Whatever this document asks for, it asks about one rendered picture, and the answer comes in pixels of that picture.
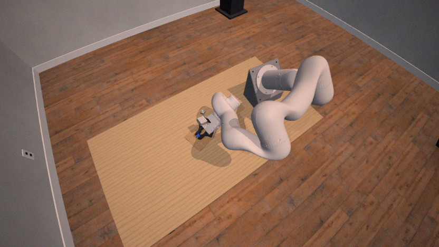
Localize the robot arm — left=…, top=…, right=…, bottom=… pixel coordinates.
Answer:
left=212, top=55, right=333, bottom=160

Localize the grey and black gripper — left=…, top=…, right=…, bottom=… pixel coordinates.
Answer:
left=195, top=113, right=221, bottom=140

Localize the brown mat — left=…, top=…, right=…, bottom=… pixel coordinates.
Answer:
left=185, top=124, right=215, bottom=151

